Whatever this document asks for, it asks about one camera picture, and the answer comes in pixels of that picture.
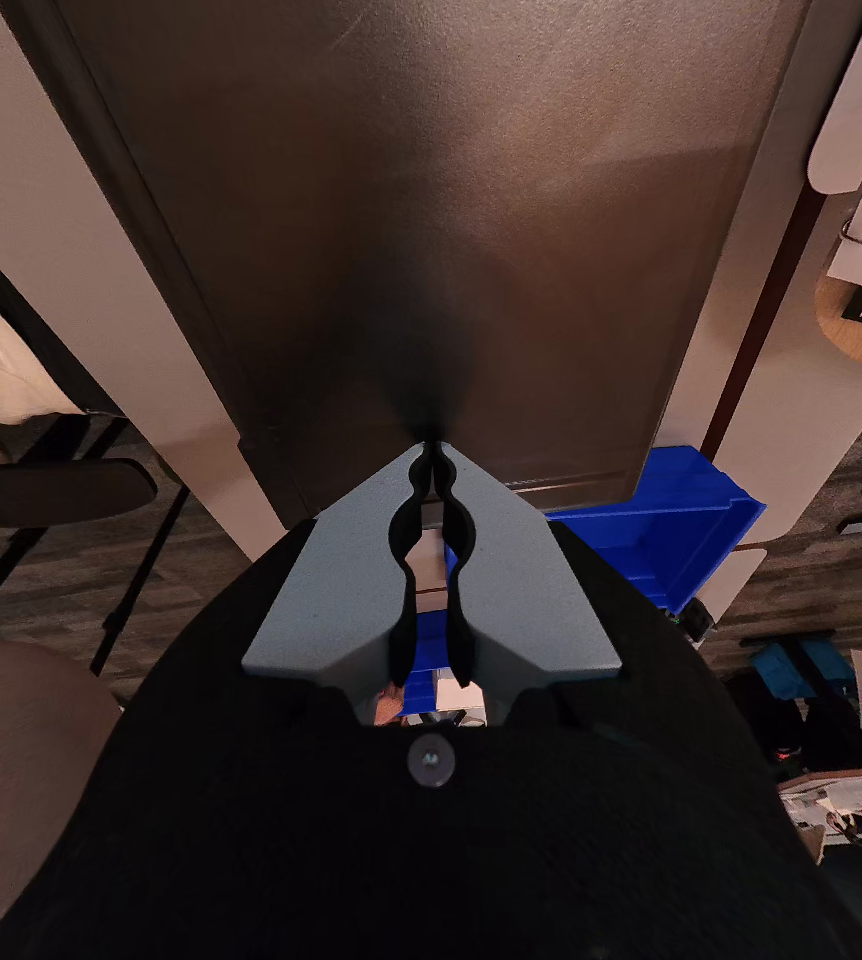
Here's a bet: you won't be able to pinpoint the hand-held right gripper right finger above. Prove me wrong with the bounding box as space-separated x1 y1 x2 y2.
437 442 623 726

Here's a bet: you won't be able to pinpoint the blue cloth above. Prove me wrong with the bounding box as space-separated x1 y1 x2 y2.
748 639 857 704

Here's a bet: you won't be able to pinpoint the newspaper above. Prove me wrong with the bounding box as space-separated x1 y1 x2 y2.
778 774 862 832

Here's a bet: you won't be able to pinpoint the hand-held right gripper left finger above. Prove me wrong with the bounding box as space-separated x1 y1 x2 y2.
241 442 434 723

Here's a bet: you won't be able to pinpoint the black drawer cabinet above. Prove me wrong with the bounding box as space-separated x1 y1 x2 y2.
0 0 816 528

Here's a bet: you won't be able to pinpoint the person's left forearm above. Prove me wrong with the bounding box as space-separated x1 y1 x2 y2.
0 639 125 948

